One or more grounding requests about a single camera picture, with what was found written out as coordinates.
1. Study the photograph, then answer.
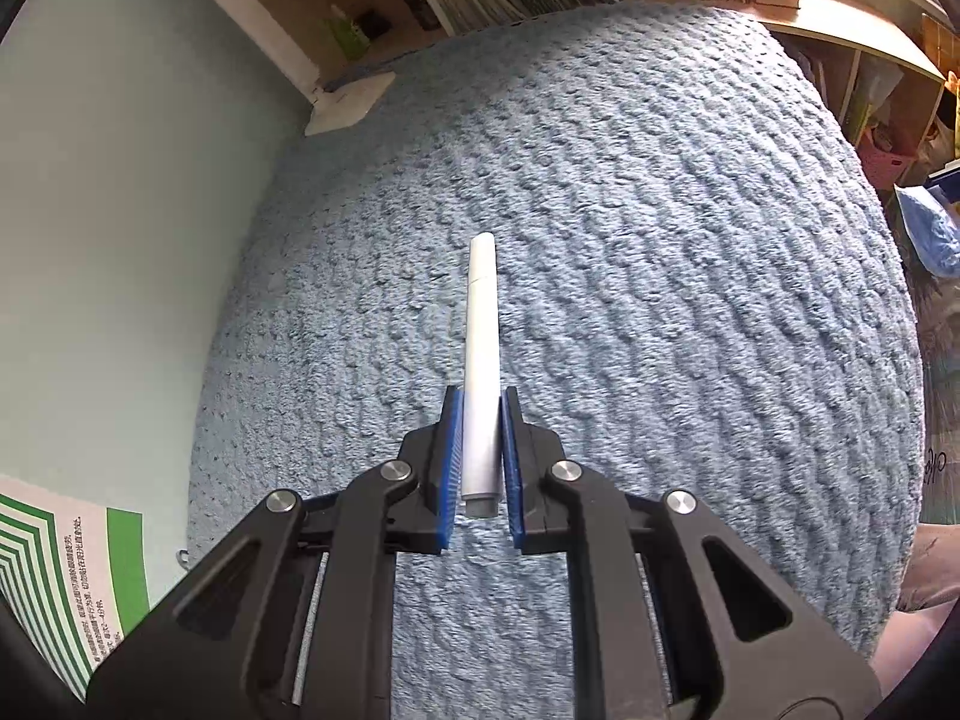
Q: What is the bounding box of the blue fluffy blanket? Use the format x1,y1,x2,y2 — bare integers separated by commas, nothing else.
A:
184,0,925,720

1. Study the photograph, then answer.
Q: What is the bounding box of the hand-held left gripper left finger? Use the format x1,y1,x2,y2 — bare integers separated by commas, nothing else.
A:
86,386,462,720

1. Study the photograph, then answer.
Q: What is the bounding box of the green striped paper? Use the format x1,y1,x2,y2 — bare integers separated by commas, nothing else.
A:
0,474,151,702

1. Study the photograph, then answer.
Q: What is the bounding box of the small green container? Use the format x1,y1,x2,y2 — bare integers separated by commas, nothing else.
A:
324,4,372,61

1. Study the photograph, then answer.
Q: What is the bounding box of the pink plastic basket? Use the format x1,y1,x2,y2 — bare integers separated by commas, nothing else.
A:
859,127,917,185

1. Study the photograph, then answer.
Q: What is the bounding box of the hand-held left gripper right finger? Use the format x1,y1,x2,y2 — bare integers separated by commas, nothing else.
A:
501,386,882,720

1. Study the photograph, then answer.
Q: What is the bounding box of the white pen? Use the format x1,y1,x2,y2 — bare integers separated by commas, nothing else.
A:
459,234,502,518

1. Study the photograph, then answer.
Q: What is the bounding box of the light blue cloth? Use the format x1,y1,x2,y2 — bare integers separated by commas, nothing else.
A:
896,184,960,276

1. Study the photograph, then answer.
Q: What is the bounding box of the white desk lamp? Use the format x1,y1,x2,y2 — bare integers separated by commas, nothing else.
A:
191,0,396,137

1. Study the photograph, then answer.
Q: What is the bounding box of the bed with patterned sheet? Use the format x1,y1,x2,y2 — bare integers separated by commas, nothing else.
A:
916,270,960,526

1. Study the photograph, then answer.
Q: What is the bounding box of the wooden bookshelf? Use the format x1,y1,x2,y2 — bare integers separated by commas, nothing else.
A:
187,0,960,188

